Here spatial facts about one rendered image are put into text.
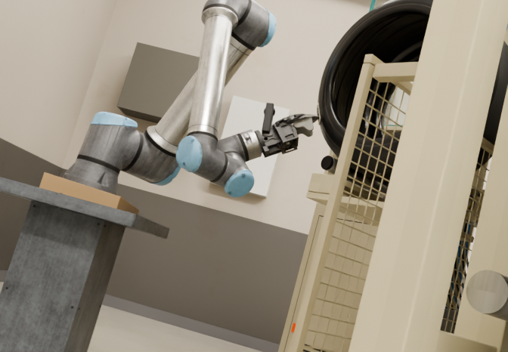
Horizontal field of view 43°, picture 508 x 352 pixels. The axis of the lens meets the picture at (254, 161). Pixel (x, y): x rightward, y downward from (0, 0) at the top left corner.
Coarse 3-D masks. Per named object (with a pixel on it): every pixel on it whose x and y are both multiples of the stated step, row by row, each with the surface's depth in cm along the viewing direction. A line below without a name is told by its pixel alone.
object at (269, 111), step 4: (268, 104) 203; (272, 104) 203; (268, 108) 202; (272, 108) 202; (264, 112) 204; (268, 112) 201; (272, 112) 201; (264, 116) 201; (268, 116) 200; (272, 116) 203; (264, 120) 200; (268, 120) 199; (272, 120) 204; (264, 124) 199; (268, 124) 199; (264, 128) 198; (268, 128) 198; (264, 132) 198; (268, 132) 198
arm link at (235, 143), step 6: (228, 138) 194; (234, 138) 194; (240, 138) 194; (222, 144) 192; (228, 144) 193; (234, 144) 193; (240, 144) 193; (222, 150) 190; (228, 150) 190; (234, 150) 191; (240, 150) 193; (246, 150) 193; (246, 156) 194
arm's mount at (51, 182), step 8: (48, 176) 205; (56, 176) 204; (40, 184) 204; (48, 184) 204; (56, 184) 204; (64, 184) 204; (72, 184) 204; (80, 184) 203; (56, 192) 203; (64, 192) 203; (72, 192) 203; (80, 192) 203; (88, 192) 203; (96, 192) 203; (104, 192) 202; (88, 200) 202; (96, 200) 202; (104, 200) 202; (112, 200) 202; (120, 200) 203; (120, 208) 205; (128, 208) 213; (136, 208) 223
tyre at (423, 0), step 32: (416, 0) 188; (352, 32) 201; (384, 32) 212; (416, 32) 214; (352, 64) 216; (320, 96) 203; (352, 96) 220; (352, 160) 189; (384, 160) 180; (480, 160) 182
